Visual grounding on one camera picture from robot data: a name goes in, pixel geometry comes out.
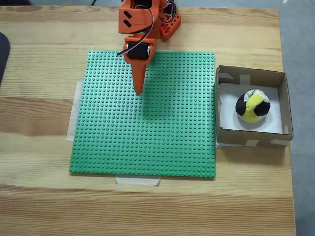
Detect yellow black white fabric ball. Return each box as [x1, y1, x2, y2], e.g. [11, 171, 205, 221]
[235, 88, 271, 123]

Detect white paper box lining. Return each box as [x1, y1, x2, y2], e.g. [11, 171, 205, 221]
[218, 83, 284, 135]

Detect brown cardboard box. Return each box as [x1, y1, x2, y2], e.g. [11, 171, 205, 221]
[215, 65, 294, 149]

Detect green studded baseplate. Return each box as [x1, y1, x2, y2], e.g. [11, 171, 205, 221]
[68, 50, 217, 178]

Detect masking tape strip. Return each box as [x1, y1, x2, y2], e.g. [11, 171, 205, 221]
[115, 176, 161, 186]
[65, 78, 84, 142]

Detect black rounded object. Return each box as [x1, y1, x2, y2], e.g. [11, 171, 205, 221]
[0, 31, 12, 88]

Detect thin servo cable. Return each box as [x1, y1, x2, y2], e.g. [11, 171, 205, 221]
[117, 0, 155, 58]

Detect thin controller board wires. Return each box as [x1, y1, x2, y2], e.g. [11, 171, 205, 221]
[162, 0, 178, 18]

